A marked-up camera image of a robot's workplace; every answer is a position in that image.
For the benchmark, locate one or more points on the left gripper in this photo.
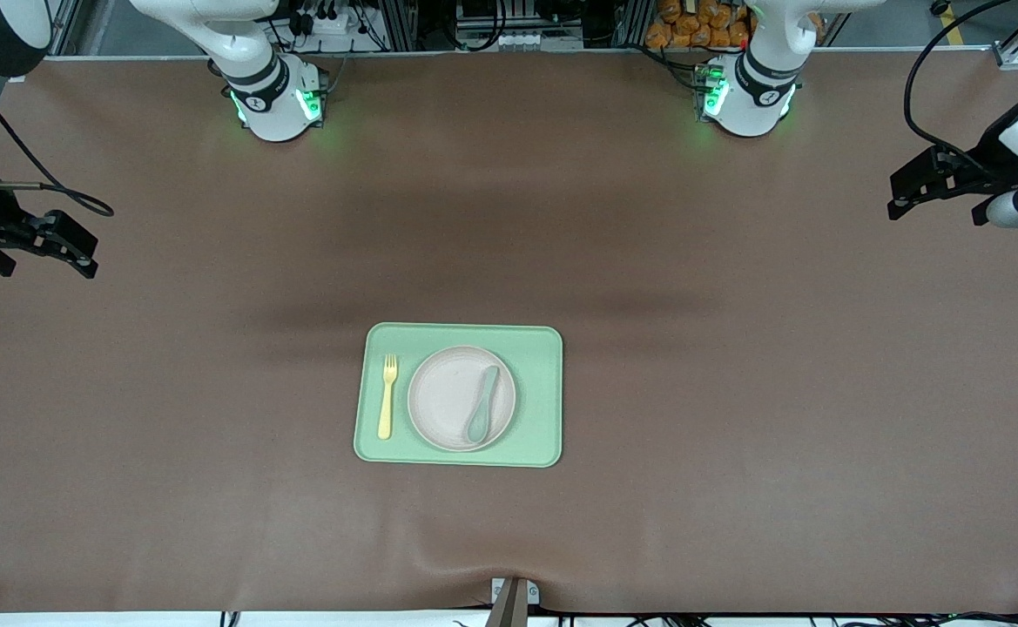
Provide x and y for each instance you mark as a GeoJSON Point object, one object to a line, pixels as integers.
{"type": "Point", "coordinates": [993, 149]}

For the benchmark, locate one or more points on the yellow plastic fork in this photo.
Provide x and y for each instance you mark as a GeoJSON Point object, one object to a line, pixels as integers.
{"type": "Point", "coordinates": [386, 409]}

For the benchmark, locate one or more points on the round beige plate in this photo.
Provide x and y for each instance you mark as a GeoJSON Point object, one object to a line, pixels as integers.
{"type": "Point", "coordinates": [443, 401]}

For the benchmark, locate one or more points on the pale green plastic spoon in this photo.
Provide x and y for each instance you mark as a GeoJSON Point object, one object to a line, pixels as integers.
{"type": "Point", "coordinates": [478, 427]}

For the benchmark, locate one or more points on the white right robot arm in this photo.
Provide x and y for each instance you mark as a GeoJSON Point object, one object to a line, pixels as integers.
{"type": "Point", "coordinates": [273, 113]}

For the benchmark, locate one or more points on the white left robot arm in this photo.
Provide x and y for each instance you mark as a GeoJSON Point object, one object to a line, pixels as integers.
{"type": "Point", "coordinates": [748, 104]}

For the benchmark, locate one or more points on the brown table mat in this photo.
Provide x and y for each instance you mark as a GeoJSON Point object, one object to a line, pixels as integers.
{"type": "Point", "coordinates": [212, 418]}

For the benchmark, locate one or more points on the orange packaged items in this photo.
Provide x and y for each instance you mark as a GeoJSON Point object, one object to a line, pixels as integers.
{"type": "Point", "coordinates": [700, 22]}

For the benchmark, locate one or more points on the white power strip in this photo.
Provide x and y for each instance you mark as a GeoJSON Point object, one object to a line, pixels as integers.
{"type": "Point", "coordinates": [334, 24]}

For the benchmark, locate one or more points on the light green rectangular tray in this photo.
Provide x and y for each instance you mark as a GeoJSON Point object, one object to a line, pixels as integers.
{"type": "Point", "coordinates": [543, 401]}

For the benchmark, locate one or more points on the aluminium frame rack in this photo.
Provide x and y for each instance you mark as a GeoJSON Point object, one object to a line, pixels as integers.
{"type": "Point", "coordinates": [404, 22]}

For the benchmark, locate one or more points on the metal clamp bracket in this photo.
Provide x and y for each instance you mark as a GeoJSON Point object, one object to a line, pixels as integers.
{"type": "Point", "coordinates": [515, 605]}

